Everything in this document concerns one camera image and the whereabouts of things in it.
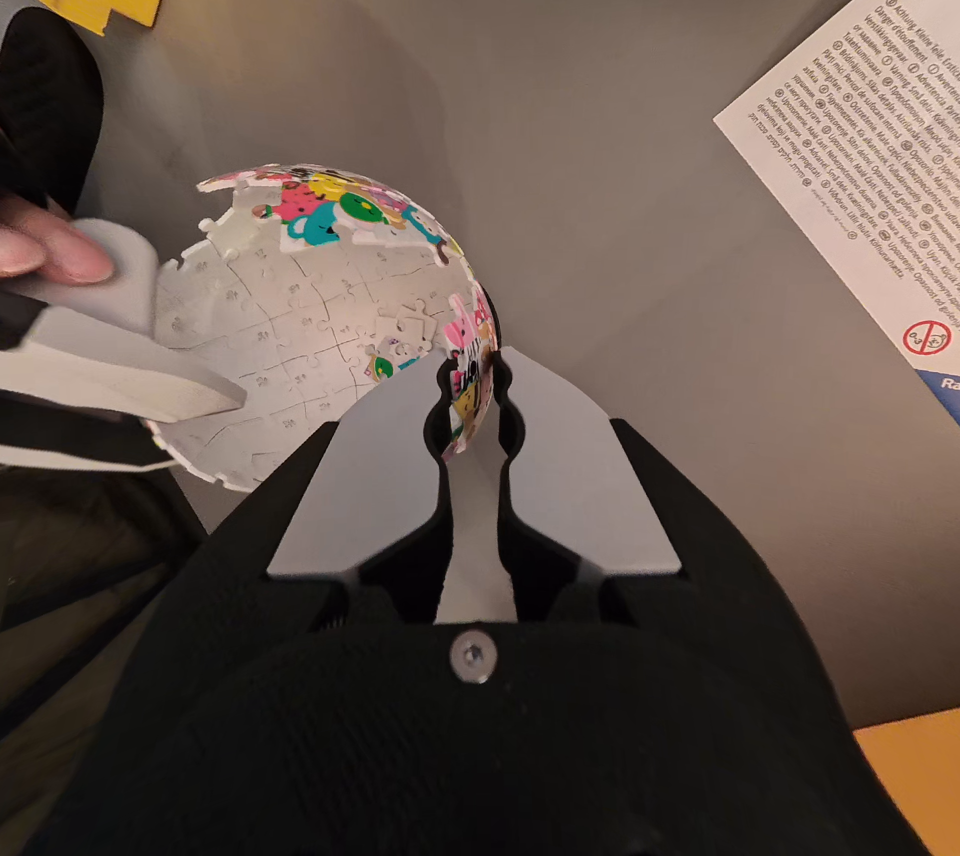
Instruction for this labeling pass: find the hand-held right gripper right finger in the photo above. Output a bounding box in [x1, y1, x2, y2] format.
[489, 345, 684, 581]

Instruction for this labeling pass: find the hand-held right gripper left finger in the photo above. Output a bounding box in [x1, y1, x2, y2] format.
[266, 350, 455, 586]

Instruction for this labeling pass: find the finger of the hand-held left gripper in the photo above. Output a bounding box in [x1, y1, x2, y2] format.
[0, 307, 249, 424]
[0, 393, 180, 475]

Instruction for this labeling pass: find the colourful puzzle ball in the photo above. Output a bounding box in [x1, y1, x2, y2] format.
[146, 162, 500, 493]

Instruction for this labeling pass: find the upturned white puzzle piece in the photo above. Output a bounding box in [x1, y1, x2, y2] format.
[375, 301, 438, 347]

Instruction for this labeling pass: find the person's left hand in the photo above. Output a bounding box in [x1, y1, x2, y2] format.
[0, 191, 117, 286]

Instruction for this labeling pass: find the white instruction leaflet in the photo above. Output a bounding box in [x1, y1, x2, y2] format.
[712, 0, 960, 426]

